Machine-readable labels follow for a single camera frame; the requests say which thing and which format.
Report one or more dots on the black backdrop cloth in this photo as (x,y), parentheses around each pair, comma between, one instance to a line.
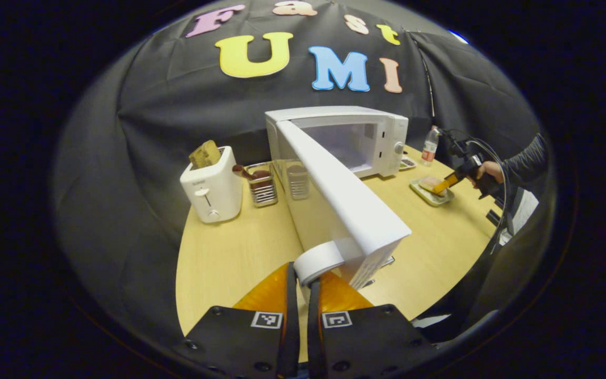
(177,105)

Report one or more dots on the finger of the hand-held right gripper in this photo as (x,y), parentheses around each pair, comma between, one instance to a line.
(447,184)

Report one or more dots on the person's clothed body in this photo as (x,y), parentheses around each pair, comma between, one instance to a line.
(492,284)

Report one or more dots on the dark red utensil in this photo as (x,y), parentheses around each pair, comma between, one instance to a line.
(240,171)

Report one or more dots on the clear bottle with red label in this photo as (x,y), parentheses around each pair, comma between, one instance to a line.
(429,150)

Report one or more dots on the metal mesh basket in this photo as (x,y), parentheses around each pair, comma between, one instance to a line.
(263,192)

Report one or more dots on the pale green food tray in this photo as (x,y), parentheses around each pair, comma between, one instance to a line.
(429,199)

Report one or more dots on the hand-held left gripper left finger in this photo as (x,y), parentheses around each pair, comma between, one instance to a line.
(291,337)

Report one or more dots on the white microwave oven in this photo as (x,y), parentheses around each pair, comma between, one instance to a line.
(345,200)

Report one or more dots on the brown round pastry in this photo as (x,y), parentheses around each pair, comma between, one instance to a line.
(429,184)

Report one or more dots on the white toaster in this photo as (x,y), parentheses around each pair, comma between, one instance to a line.
(213,195)

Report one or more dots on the brown toast slice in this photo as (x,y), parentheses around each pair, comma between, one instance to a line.
(205,154)

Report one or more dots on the small plate of brown grains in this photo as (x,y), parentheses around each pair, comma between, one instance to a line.
(407,163)

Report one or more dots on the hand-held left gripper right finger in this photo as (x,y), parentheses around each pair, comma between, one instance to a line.
(313,337)

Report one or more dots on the small ceiling light panel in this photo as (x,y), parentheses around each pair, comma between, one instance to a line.
(458,37)

